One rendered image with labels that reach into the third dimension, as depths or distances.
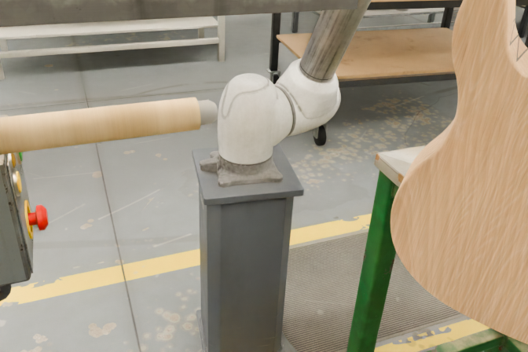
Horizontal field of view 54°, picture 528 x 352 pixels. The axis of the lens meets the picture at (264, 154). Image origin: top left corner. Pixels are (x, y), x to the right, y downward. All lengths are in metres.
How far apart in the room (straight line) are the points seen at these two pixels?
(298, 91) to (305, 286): 0.97
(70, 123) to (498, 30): 0.37
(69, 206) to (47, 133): 2.17
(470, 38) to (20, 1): 0.33
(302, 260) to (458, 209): 1.72
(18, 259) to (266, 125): 0.76
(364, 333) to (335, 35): 0.76
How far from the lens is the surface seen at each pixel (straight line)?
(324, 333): 1.98
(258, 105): 1.33
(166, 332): 1.97
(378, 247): 1.23
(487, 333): 1.85
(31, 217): 0.86
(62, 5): 0.30
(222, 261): 1.51
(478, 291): 0.65
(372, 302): 1.34
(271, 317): 1.72
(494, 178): 0.53
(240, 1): 0.32
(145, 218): 2.49
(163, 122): 0.49
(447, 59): 3.58
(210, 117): 0.50
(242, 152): 1.37
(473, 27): 0.46
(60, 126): 0.48
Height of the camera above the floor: 1.46
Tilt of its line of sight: 29 degrees down
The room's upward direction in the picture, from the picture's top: 3 degrees clockwise
